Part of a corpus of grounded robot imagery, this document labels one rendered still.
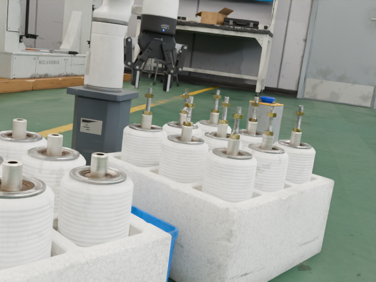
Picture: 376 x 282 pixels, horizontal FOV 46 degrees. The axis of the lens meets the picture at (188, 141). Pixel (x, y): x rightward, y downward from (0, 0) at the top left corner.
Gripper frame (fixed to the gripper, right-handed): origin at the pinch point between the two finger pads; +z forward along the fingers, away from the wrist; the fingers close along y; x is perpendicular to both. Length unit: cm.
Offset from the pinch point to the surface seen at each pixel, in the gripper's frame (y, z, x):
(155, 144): 0.9, 12.3, -5.2
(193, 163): 5.3, 13.2, -16.0
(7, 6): -29, -19, 251
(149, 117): -0.1, 7.2, -1.6
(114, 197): -15.9, 11.0, -40.5
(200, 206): 3.5, 18.2, -25.5
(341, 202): 76, 34, 17
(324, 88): 350, 18, 375
